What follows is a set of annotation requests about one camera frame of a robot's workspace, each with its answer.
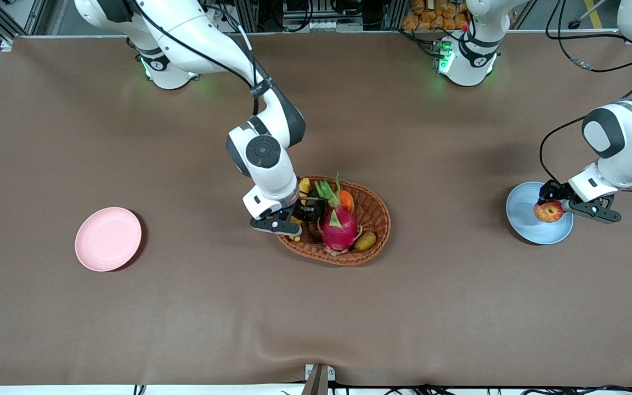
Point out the orange fruit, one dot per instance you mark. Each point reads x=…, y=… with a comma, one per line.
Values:
x=346, y=200

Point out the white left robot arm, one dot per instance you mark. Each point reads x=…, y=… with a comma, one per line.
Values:
x=623, y=137

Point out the yellow banana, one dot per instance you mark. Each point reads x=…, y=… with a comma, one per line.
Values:
x=304, y=185

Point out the brown yellow kiwi fruit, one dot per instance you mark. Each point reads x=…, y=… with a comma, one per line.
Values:
x=365, y=241

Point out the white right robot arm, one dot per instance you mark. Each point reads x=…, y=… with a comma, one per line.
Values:
x=264, y=151

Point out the blue plate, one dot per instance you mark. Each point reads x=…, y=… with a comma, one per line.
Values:
x=535, y=230

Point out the metal table edge bracket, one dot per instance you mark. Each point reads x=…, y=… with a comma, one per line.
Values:
x=319, y=378

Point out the pink plate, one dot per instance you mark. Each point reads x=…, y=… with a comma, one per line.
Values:
x=107, y=239

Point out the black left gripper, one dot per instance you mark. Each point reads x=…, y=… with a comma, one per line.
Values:
x=556, y=192

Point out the pile of orange items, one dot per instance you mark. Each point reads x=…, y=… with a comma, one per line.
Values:
x=436, y=13

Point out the red yellow apple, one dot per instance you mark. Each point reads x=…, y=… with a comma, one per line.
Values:
x=549, y=212

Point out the pink dragon fruit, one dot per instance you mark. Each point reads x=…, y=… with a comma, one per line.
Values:
x=339, y=227

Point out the brown wicker basket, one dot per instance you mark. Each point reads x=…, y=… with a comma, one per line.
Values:
x=373, y=219

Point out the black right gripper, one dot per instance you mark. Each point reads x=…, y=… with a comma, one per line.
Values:
x=309, y=211

